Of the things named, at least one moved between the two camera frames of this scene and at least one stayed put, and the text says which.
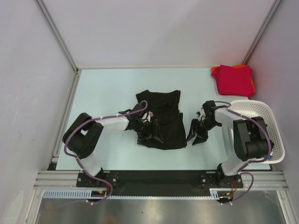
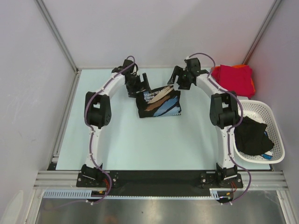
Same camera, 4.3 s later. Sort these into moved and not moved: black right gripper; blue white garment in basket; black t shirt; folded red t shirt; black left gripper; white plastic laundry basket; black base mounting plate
Moved: black right gripper; black t shirt; black left gripper
Not moved: folded red t shirt; black base mounting plate; white plastic laundry basket; blue white garment in basket
